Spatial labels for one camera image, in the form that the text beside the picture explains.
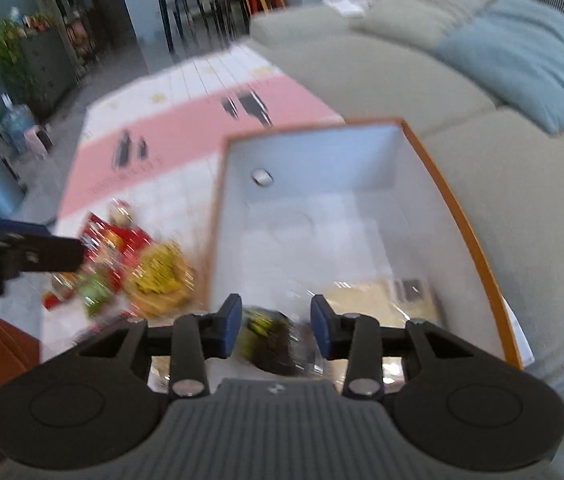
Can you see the red biscuit packet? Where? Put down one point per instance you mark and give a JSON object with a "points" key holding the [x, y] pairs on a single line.
{"points": [[117, 245]]}

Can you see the shelf rack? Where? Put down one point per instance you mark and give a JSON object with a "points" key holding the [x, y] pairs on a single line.
{"points": [[74, 30]]}

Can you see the blue water jug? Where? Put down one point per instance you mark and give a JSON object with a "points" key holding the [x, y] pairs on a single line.
{"points": [[17, 125]]}

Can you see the white papers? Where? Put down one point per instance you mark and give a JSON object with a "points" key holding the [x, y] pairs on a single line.
{"points": [[349, 4]]}

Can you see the dark snack packet yellow label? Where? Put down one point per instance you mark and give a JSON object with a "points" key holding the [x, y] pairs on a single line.
{"points": [[274, 340]]}

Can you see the grey-green sofa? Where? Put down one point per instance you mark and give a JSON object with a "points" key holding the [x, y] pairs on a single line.
{"points": [[386, 75]]}

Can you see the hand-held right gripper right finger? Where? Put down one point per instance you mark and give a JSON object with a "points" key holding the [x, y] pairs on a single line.
{"points": [[320, 329]]}

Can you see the dark grey cabinet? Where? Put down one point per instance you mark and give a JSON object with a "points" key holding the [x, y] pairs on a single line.
{"points": [[47, 70]]}

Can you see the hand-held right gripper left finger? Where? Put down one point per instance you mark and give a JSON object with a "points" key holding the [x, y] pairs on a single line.
{"points": [[231, 327]]}

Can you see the beige pillow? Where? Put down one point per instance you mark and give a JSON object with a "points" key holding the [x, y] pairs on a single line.
{"points": [[421, 10]]}

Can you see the pink and white picnic mat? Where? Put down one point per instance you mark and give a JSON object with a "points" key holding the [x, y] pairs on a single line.
{"points": [[172, 125]]}

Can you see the dark brown door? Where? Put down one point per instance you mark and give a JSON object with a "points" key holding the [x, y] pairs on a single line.
{"points": [[109, 5]]}

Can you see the orange box with white inside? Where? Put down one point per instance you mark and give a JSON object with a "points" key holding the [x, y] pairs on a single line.
{"points": [[322, 200]]}

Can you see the pile of small toys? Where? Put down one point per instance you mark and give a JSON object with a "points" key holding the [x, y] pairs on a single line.
{"points": [[39, 21]]}

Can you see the green snack packet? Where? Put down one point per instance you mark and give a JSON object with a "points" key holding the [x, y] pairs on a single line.
{"points": [[94, 287]]}

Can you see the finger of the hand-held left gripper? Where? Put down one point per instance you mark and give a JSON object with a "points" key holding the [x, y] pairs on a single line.
{"points": [[17, 226], [52, 254]]}

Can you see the light blue pillow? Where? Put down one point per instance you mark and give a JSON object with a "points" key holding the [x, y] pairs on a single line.
{"points": [[521, 55]]}

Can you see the small brown snack packet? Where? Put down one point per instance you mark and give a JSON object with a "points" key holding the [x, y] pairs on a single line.
{"points": [[122, 212]]}

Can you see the green trailing plant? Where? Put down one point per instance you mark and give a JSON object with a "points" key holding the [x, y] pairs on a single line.
{"points": [[7, 45]]}

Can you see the yellow snack packet black print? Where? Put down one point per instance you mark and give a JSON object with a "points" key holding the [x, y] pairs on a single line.
{"points": [[159, 275]]}

